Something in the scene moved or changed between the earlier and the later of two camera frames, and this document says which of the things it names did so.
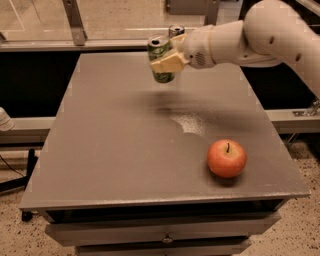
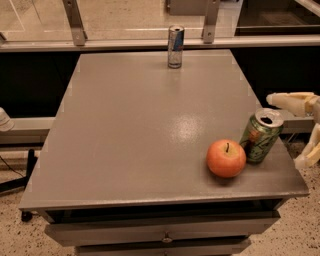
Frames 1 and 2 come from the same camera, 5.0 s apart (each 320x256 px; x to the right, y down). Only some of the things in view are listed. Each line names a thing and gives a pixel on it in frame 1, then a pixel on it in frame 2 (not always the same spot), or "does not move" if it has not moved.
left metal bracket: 74,16 does not move
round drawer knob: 167,239 does not move
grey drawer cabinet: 134,167 does not move
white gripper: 196,47 → 317,112
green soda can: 157,47 → 260,134
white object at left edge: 6,123 does not move
